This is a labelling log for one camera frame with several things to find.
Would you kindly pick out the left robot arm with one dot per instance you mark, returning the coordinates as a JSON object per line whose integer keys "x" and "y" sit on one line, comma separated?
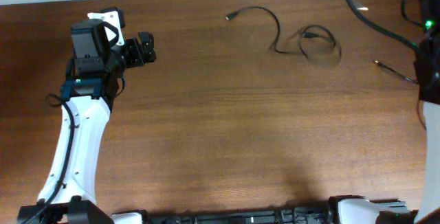
{"x": 94, "y": 79}

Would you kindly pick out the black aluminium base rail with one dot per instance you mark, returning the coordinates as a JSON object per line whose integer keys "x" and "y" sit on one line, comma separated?
{"x": 338, "y": 209}

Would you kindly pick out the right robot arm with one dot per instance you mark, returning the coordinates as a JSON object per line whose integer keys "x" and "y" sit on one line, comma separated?
{"x": 427, "y": 73}

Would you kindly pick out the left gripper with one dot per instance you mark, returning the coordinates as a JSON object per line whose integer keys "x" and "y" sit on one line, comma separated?
{"x": 138, "y": 50}

